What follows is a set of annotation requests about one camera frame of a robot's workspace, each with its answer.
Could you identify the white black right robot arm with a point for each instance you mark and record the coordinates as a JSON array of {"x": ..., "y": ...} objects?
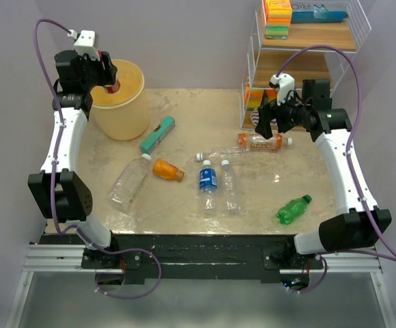
[{"x": 359, "y": 218}]

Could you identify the blue box on shelf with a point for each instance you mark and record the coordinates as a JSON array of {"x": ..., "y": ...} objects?
[{"x": 318, "y": 12}]

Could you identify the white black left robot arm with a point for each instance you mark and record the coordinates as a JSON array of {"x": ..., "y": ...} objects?
[{"x": 58, "y": 190}]

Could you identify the yellow plastic bin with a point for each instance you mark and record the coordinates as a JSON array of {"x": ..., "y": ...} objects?
[{"x": 125, "y": 114}]

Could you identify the orange label clear bottle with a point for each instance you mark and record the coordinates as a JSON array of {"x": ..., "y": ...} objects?
[{"x": 255, "y": 142}]

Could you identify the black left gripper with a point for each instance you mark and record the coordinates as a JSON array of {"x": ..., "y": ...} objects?
[{"x": 107, "y": 73}]

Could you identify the red label red cap bottle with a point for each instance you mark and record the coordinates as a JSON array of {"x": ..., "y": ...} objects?
[{"x": 111, "y": 89}]

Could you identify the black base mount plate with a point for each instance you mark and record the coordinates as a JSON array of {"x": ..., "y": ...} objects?
[{"x": 198, "y": 256}]

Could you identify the slim clear bottle white cap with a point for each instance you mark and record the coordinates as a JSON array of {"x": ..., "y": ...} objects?
[{"x": 230, "y": 187}]

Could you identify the purple wavy pattern pouch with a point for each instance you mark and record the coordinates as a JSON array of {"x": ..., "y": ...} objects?
[{"x": 254, "y": 117}]

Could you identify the large clear square bottle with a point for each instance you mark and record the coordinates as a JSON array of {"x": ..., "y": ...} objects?
[{"x": 127, "y": 185}]

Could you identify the orange box bottom shelf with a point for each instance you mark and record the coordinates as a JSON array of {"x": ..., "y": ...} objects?
[{"x": 271, "y": 95}]

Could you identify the green plastic bottle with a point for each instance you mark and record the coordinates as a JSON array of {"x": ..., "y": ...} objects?
[{"x": 293, "y": 210}]

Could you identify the stacked colourful sponges top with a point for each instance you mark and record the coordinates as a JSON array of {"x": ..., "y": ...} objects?
[{"x": 278, "y": 17}]

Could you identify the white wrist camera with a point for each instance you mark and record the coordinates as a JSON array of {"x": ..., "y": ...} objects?
[
  {"x": 85, "y": 43},
  {"x": 283, "y": 84}
]

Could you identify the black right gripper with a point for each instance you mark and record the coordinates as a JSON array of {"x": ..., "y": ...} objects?
[{"x": 268, "y": 112}]

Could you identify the orange juice bottle left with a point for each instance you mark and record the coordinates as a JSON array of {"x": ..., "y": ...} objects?
[{"x": 167, "y": 171}]

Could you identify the sponge pack bottom shelf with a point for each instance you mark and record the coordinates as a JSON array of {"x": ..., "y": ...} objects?
[{"x": 252, "y": 96}]

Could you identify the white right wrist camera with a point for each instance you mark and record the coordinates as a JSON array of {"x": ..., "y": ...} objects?
[{"x": 283, "y": 84}]

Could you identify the teal rectangular box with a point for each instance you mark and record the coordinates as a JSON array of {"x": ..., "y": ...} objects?
[{"x": 151, "y": 142}]

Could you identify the blue label clear bottle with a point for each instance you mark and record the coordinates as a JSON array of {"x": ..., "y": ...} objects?
[{"x": 207, "y": 188}]

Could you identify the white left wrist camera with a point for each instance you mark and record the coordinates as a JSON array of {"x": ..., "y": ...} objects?
[{"x": 85, "y": 43}]

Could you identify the crushed clear bottle white cap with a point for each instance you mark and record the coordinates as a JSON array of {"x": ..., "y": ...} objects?
[{"x": 236, "y": 155}]

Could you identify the white wire shelf rack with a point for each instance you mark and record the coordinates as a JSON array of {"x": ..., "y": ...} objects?
[{"x": 302, "y": 54}]

